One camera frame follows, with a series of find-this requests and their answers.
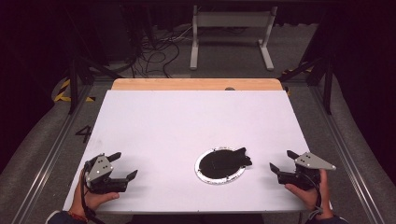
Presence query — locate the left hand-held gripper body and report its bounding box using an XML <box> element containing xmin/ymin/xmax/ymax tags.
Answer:
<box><xmin>83</xmin><ymin>153</ymin><xmax>129</xmax><ymax>194</ymax></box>

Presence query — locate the black sheet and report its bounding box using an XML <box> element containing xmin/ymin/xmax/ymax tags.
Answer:
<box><xmin>199</xmin><ymin>147</ymin><xmax>253</xmax><ymax>180</ymax></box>

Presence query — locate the black curtain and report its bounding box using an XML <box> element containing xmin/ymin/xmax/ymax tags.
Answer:
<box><xmin>321</xmin><ymin>0</ymin><xmax>396</xmax><ymax>176</ymax></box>
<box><xmin>0</xmin><ymin>0</ymin><xmax>74</xmax><ymax>174</ymax></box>

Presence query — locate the black metal stand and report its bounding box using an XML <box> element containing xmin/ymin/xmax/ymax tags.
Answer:
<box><xmin>66</xmin><ymin>6</ymin><xmax>125</xmax><ymax>115</ymax></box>
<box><xmin>278</xmin><ymin>46</ymin><xmax>336</xmax><ymax>115</ymax></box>

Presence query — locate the wooden table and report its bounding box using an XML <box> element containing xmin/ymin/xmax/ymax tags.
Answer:
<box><xmin>111</xmin><ymin>77</ymin><xmax>284</xmax><ymax>91</ymax></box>

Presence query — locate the bundle of floor cables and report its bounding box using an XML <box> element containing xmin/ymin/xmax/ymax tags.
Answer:
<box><xmin>129</xmin><ymin>24</ymin><xmax>194</xmax><ymax>78</ymax></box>

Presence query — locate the white metal bench frame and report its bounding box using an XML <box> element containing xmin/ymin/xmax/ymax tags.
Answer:
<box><xmin>190</xmin><ymin>5</ymin><xmax>278</xmax><ymax>72</ymax></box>

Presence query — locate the aluminium floor rail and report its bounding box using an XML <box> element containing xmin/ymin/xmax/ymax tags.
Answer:
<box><xmin>11</xmin><ymin>83</ymin><xmax>94</xmax><ymax>224</ymax></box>
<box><xmin>307</xmin><ymin>85</ymin><xmax>385</xmax><ymax>224</ymax></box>

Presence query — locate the red bracelet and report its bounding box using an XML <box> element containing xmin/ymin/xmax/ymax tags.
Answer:
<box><xmin>68</xmin><ymin>211</ymin><xmax>89</xmax><ymax>223</ymax></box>

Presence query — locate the person's left hand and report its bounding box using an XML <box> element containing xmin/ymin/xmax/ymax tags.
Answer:
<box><xmin>70</xmin><ymin>176</ymin><xmax>120</xmax><ymax>216</ymax></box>

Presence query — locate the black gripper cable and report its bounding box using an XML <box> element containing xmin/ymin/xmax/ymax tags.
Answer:
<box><xmin>298</xmin><ymin>172</ymin><xmax>325</xmax><ymax>220</ymax></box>
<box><xmin>80</xmin><ymin>162</ymin><xmax>106</xmax><ymax>224</ymax></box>

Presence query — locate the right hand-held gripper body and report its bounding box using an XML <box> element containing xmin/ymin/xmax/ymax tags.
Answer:
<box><xmin>277</xmin><ymin>151</ymin><xmax>336</xmax><ymax>191</ymax></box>

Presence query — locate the round silver-rimmed black dish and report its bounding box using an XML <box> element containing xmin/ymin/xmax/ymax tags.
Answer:
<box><xmin>194</xmin><ymin>147</ymin><xmax>248</xmax><ymax>185</ymax></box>

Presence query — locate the person's right hand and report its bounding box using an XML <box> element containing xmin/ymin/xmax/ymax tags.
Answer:
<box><xmin>285</xmin><ymin>169</ymin><xmax>333</xmax><ymax>220</ymax></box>

